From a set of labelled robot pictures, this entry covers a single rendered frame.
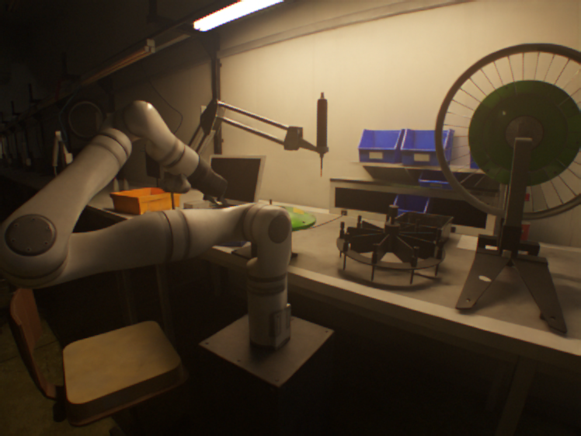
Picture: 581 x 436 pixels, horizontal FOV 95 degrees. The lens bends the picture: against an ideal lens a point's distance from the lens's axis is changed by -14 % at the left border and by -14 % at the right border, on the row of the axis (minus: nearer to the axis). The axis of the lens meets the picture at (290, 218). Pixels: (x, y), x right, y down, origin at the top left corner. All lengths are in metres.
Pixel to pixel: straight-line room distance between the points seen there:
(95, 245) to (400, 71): 1.62
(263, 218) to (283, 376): 0.32
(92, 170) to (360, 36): 1.66
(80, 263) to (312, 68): 1.79
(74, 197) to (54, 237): 0.07
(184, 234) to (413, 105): 1.45
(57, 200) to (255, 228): 0.35
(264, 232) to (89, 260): 0.31
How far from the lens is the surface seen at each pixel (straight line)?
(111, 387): 1.11
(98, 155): 0.58
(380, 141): 1.79
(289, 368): 0.71
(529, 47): 1.14
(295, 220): 0.97
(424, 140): 1.71
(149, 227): 0.53
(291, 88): 2.16
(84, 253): 0.55
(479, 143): 1.08
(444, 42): 1.79
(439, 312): 0.84
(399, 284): 0.96
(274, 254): 0.65
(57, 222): 0.49
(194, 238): 0.55
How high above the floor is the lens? 1.30
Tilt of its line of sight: 13 degrees down
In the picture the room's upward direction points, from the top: straight up
